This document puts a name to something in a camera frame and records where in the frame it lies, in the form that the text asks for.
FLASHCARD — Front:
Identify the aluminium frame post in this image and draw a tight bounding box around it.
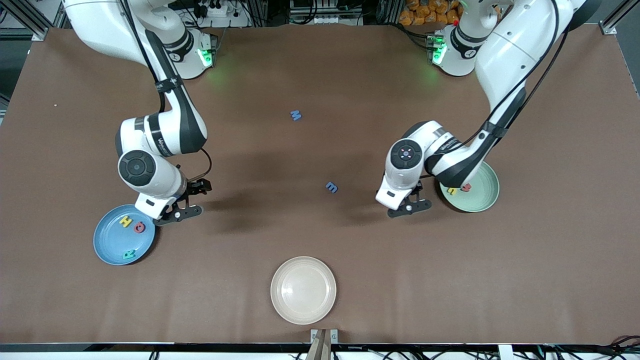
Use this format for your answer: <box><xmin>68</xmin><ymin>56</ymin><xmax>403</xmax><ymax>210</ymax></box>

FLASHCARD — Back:
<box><xmin>0</xmin><ymin>0</ymin><xmax>66</xmax><ymax>42</ymax></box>
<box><xmin>600</xmin><ymin>0</ymin><xmax>640</xmax><ymax>36</ymax></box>

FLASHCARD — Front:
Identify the brown table cover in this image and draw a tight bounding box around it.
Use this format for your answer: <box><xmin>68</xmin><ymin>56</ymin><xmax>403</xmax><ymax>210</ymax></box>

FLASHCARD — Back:
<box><xmin>0</xmin><ymin>24</ymin><xmax>640</xmax><ymax>346</ymax></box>

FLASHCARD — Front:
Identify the blue plate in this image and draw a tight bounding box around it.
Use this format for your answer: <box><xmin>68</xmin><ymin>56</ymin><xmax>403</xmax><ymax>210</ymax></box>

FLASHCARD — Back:
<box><xmin>93</xmin><ymin>204</ymin><xmax>156</xmax><ymax>266</ymax></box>

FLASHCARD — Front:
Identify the metal mounting bracket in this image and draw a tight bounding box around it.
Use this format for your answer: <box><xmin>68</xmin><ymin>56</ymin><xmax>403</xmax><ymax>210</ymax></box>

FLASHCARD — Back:
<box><xmin>310</xmin><ymin>328</ymin><xmax>339</xmax><ymax>345</ymax></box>

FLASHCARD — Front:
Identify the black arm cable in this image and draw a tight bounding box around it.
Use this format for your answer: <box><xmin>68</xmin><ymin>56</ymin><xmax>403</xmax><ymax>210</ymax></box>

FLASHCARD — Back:
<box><xmin>417</xmin><ymin>0</ymin><xmax>571</xmax><ymax>179</ymax></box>
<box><xmin>120</xmin><ymin>0</ymin><xmax>213</xmax><ymax>182</ymax></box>

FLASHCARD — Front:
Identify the black table edge rail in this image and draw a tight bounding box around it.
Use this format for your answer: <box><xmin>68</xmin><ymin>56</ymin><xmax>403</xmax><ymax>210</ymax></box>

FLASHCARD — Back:
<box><xmin>0</xmin><ymin>342</ymin><xmax>640</xmax><ymax>352</ymax></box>

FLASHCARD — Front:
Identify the beige plate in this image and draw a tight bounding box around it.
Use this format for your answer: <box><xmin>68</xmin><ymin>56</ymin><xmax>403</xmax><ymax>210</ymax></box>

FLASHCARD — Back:
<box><xmin>270</xmin><ymin>256</ymin><xmax>337</xmax><ymax>326</ymax></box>

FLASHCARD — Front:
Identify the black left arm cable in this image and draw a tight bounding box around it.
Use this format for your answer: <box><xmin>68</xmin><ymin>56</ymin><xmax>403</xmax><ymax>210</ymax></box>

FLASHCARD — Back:
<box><xmin>417</xmin><ymin>0</ymin><xmax>571</xmax><ymax>179</ymax></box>

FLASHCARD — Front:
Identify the green plate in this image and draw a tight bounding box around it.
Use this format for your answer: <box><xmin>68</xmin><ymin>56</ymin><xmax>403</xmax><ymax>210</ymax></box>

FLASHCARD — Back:
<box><xmin>440</xmin><ymin>161</ymin><xmax>500</xmax><ymax>213</ymax></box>

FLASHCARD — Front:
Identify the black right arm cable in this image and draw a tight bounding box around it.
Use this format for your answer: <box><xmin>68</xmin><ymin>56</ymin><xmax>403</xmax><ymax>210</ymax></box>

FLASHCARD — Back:
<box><xmin>120</xmin><ymin>0</ymin><xmax>213</xmax><ymax>182</ymax></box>

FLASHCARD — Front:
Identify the orange objects pile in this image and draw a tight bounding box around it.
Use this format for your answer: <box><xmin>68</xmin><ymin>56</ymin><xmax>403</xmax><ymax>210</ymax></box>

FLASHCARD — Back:
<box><xmin>398</xmin><ymin>0</ymin><xmax>463</xmax><ymax>27</ymax></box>

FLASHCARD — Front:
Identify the white power strip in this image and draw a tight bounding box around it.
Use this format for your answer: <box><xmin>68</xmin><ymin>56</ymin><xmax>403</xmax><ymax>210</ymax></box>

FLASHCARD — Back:
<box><xmin>180</xmin><ymin>0</ymin><xmax>252</xmax><ymax>28</ymax></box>

